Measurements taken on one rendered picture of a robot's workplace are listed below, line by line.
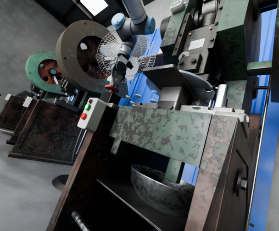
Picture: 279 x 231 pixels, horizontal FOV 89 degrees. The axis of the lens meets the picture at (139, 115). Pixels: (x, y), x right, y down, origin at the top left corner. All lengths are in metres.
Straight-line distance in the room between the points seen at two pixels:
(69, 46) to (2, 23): 5.60
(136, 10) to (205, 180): 0.66
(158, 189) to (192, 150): 0.21
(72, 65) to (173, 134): 1.51
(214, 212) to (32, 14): 7.64
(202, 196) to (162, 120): 0.25
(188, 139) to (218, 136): 0.10
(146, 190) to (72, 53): 1.57
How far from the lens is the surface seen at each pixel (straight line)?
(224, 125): 0.34
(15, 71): 7.00
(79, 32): 1.92
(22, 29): 7.38
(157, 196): 0.56
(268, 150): 1.77
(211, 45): 0.74
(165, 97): 0.59
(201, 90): 0.61
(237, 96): 0.90
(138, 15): 0.75
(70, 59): 1.79
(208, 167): 0.33
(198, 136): 0.41
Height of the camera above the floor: 0.50
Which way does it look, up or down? 12 degrees up
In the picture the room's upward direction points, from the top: 20 degrees clockwise
